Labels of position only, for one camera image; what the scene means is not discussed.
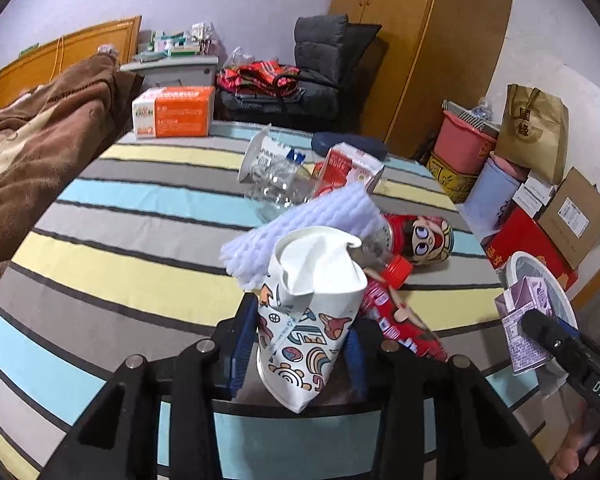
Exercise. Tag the white foam sheet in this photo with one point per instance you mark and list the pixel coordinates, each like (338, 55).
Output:
(325, 212)

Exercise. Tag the orange and white box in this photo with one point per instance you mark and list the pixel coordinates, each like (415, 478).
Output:
(175, 110)

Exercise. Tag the dark blue pouch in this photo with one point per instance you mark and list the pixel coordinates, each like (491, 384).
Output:
(352, 141)

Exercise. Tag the wooden headboard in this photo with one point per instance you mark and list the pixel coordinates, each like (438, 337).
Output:
(65, 57)

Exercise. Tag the patterned paper cup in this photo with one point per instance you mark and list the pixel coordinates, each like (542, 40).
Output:
(305, 320)

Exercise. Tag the white trash bin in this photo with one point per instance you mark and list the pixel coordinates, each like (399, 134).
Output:
(555, 280)

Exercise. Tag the brown paper bag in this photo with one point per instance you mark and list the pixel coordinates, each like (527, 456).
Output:
(532, 127)

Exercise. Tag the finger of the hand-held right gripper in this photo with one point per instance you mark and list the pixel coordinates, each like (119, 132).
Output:
(550, 335)

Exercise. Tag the stack of white boxes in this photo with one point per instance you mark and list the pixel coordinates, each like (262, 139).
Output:
(535, 192)

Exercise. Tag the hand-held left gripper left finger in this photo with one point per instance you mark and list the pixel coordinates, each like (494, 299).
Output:
(243, 340)

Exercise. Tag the red striped bag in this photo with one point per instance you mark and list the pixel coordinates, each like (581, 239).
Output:
(257, 77)

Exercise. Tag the red milk carton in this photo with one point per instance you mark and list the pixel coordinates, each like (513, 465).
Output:
(347, 167)

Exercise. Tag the purple drink carton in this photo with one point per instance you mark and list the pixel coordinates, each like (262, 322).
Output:
(522, 320)

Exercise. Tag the pink plastic bin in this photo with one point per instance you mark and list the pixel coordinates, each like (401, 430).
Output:
(465, 142)

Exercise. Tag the red snack wrapper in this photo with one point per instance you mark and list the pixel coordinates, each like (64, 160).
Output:
(395, 310)

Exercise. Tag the brown blanket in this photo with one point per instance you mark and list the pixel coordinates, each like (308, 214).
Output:
(40, 145)

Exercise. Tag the red gift box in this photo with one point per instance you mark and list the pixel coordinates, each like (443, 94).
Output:
(525, 242)

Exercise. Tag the red cartoon can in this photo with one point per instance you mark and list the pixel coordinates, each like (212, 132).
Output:
(422, 237)

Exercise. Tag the striped table cloth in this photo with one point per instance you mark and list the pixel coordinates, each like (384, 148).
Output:
(130, 270)

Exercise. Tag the clear labelled plastic cup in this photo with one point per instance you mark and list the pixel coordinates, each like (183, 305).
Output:
(256, 157)

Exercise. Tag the cardboard box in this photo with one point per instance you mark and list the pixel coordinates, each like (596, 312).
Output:
(572, 215)

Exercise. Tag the yellow patterned tin box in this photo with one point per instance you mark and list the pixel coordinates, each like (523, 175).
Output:
(450, 177)

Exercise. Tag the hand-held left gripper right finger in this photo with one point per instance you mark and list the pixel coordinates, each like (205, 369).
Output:
(355, 362)

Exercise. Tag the wooden wardrobe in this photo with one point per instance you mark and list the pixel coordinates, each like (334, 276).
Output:
(410, 35)

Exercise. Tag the grey cushioned chair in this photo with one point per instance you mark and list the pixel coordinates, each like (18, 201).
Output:
(325, 55)

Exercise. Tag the pile of boxes on cabinet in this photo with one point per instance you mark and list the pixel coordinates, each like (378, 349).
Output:
(180, 42)

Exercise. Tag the grey drawer cabinet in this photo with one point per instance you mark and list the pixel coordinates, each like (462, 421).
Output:
(175, 72)

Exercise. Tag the lavender cylinder container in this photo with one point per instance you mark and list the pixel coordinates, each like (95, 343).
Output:
(490, 195)

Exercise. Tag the clear plastic bottle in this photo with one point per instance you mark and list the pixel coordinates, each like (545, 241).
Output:
(280, 187)

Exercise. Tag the person's right hand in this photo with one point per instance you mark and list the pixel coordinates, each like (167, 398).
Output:
(577, 440)

